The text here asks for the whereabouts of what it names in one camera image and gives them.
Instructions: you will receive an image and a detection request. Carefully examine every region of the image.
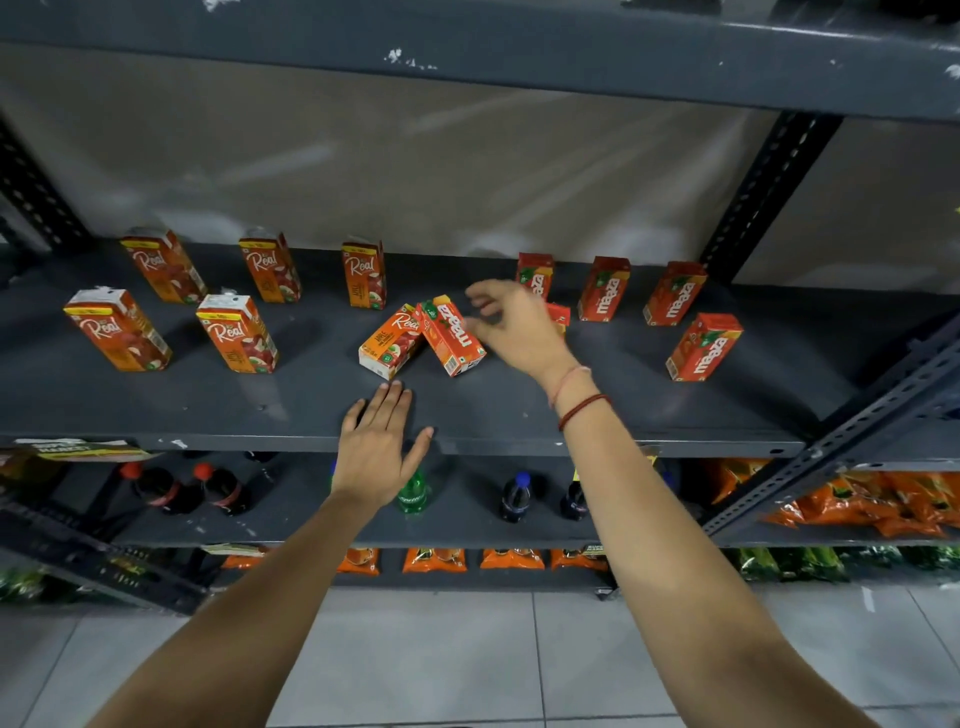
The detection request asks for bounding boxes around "dark red thread bracelet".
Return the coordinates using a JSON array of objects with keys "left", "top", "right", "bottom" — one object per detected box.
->
[{"left": 557, "top": 393, "right": 613, "bottom": 433}]

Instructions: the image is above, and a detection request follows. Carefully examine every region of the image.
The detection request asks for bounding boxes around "pale red thread bracelet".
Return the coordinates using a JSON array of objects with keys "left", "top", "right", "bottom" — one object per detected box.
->
[{"left": 549, "top": 365, "right": 593, "bottom": 410}]

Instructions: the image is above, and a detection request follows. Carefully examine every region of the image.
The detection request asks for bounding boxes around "person's right hand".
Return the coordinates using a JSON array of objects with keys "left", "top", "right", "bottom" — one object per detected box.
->
[{"left": 463, "top": 279, "right": 580, "bottom": 388}]

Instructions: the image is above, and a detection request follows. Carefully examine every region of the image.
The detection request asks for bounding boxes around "green snack bag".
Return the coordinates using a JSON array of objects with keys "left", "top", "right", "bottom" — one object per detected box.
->
[{"left": 0, "top": 567, "right": 48, "bottom": 603}]

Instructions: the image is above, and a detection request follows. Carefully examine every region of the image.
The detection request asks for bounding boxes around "green soda bottle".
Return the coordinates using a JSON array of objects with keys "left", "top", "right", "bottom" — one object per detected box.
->
[{"left": 396, "top": 468, "right": 431, "bottom": 516}]

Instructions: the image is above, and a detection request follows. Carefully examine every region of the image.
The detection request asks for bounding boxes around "person's left forearm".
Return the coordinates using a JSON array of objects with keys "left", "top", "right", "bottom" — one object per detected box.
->
[{"left": 88, "top": 491, "right": 380, "bottom": 728}]

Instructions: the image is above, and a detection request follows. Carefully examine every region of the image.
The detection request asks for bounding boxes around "grey metal shelving rack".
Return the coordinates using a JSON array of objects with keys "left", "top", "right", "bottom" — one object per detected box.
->
[
  {"left": 0, "top": 450, "right": 213, "bottom": 618},
  {"left": 0, "top": 0, "right": 960, "bottom": 601},
  {"left": 701, "top": 311, "right": 960, "bottom": 549}
]

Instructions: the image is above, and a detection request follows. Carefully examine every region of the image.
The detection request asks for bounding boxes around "row of green snack bags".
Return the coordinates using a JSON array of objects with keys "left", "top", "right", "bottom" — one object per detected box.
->
[{"left": 737, "top": 545, "right": 960, "bottom": 584}]

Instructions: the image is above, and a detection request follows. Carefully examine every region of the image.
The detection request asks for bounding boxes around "blue-capped dark soda bottle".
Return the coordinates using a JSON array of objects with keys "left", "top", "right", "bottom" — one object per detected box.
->
[{"left": 499, "top": 471, "right": 534, "bottom": 525}]

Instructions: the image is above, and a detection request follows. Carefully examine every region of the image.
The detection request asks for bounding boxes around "person's left hand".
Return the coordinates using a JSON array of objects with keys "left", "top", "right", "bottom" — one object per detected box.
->
[{"left": 330, "top": 380, "right": 436, "bottom": 513}]

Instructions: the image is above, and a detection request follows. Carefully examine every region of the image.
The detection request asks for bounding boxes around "person's right forearm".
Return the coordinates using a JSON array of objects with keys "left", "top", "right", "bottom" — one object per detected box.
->
[{"left": 551, "top": 367, "right": 880, "bottom": 728}]

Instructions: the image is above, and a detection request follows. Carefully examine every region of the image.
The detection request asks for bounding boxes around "pile of orange chip bags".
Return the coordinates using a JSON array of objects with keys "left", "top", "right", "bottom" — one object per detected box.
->
[{"left": 707, "top": 457, "right": 960, "bottom": 541}]

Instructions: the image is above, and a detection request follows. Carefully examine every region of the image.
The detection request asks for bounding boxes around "yellow shelf price label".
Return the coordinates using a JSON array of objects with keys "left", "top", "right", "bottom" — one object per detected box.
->
[{"left": 13, "top": 438, "right": 156, "bottom": 463}]

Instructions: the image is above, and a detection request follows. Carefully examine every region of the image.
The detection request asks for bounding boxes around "white-top orange juice carton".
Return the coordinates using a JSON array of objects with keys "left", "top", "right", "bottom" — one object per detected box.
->
[
  {"left": 196, "top": 292, "right": 279, "bottom": 375},
  {"left": 120, "top": 227, "right": 208, "bottom": 305},
  {"left": 342, "top": 238, "right": 387, "bottom": 311},
  {"left": 239, "top": 228, "right": 303, "bottom": 304},
  {"left": 63, "top": 286, "right": 173, "bottom": 373},
  {"left": 358, "top": 303, "right": 426, "bottom": 381}
]

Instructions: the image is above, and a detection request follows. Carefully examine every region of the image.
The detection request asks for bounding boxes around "red-capped cola bottle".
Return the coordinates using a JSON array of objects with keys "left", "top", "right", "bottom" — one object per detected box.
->
[
  {"left": 192, "top": 462, "right": 253, "bottom": 517},
  {"left": 120, "top": 461, "right": 183, "bottom": 516}
]

